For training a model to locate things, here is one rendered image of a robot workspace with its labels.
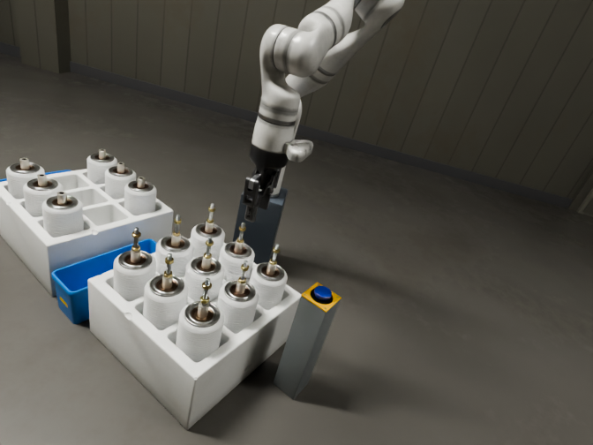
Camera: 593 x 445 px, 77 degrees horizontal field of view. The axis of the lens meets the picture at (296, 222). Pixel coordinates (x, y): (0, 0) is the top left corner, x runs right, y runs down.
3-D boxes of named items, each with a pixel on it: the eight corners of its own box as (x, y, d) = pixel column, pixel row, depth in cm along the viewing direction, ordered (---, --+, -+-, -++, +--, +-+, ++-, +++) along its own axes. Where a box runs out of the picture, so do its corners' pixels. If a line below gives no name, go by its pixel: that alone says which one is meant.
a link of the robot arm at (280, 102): (242, 111, 68) (281, 127, 65) (258, 18, 61) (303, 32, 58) (264, 109, 74) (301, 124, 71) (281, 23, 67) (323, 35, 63)
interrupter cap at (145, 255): (140, 248, 95) (141, 245, 95) (158, 263, 91) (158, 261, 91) (111, 258, 89) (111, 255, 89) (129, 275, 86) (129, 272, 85)
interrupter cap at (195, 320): (201, 334, 76) (202, 332, 76) (176, 314, 79) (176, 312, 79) (227, 316, 82) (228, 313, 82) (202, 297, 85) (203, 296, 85)
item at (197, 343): (192, 395, 84) (201, 339, 75) (163, 369, 87) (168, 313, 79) (222, 369, 91) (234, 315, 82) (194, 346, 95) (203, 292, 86)
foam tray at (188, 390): (201, 274, 130) (207, 230, 121) (288, 339, 114) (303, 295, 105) (89, 330, 100) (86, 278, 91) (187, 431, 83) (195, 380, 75)
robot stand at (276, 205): (237, 246, 149) (251, 178, 134) (271, 255, 149) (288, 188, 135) (228, 266, 137) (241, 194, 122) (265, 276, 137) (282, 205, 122)
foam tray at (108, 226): (112, 205, 153) (111, 164, 144) (169, 252, 135) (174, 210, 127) (-4, 231, 123) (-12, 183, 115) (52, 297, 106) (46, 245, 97)
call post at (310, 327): (288, 367, 105) (317, 282, 90) (308, 383, 102) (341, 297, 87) (272, 383, 99) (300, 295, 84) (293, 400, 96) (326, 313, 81)
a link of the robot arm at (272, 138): (299, 164, 67) (308, 131, 64) (243, 145, 68) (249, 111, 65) (313, 152, 74) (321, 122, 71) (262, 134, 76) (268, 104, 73)
